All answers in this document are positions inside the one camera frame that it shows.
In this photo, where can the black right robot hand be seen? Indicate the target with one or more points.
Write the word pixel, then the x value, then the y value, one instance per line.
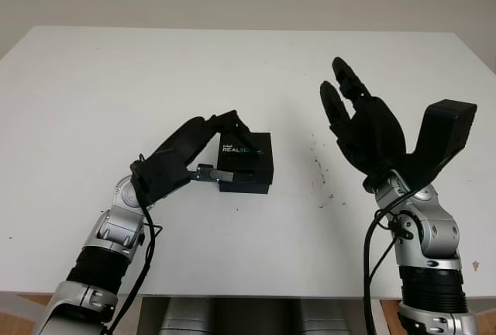
pixel 372 137

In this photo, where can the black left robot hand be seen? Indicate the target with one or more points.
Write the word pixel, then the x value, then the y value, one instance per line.
pixel 186 141

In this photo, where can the black RealSense box lid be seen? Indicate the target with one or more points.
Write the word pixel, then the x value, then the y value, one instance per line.
pixel 248 156

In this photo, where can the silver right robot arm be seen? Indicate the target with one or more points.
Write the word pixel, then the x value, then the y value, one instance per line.
pixel 430 253

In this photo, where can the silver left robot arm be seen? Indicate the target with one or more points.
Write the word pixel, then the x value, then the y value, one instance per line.
pixel 97 249

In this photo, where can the silver robot left thigh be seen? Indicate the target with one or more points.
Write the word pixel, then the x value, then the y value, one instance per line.
pixel 186 319

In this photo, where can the silver robot thigh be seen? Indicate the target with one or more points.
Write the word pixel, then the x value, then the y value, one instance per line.
pixel 186 319
pixel 323 319

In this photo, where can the silver robot right thigh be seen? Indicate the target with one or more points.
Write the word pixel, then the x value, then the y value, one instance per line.
pixel 323 319

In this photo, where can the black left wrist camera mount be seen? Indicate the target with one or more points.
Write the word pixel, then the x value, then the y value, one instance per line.
pixel 159 180

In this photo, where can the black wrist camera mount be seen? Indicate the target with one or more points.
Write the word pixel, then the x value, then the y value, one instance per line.
pixel 445 137
pixel 159 180

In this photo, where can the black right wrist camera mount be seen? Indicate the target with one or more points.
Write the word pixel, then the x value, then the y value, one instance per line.
pixel 445 137

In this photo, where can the black camera box base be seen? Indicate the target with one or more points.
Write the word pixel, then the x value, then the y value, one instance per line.
pixel 248 187

